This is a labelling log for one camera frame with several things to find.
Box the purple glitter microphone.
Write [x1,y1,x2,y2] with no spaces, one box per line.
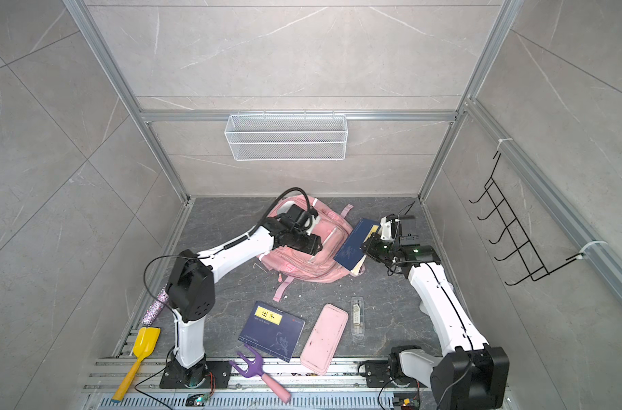
[141,287,168,326]

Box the purple toy garden fork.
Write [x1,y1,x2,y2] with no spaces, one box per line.
[229,344,292,404]

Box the yellow toy shovel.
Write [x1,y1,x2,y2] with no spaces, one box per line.
[111,327,161,402]

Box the clear plastic pen box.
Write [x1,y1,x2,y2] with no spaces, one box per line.
[351,297,365,338]

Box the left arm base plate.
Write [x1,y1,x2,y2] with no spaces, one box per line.
[159,360,232,389]

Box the small navy blue book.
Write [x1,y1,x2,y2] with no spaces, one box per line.
[334,219,380,277]

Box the white wire mesh basket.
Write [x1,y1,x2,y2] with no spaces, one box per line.
[225,114,348,162]

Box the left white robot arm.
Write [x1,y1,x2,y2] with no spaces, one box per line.
[166,202,322,370]

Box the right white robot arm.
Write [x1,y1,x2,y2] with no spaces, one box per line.
[361,215,510,409]

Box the small green circuit board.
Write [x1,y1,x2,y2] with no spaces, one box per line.
[185,393,212,408]

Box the black wire hook rack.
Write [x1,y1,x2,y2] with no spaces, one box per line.
[468,151,587,287]

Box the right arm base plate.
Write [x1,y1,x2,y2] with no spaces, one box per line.
[357,360,410,388]

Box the large navy blue book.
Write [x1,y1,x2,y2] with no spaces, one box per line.
[238,301,306,362]

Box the pink pencil case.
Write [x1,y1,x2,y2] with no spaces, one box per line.
[300,304,349,375]

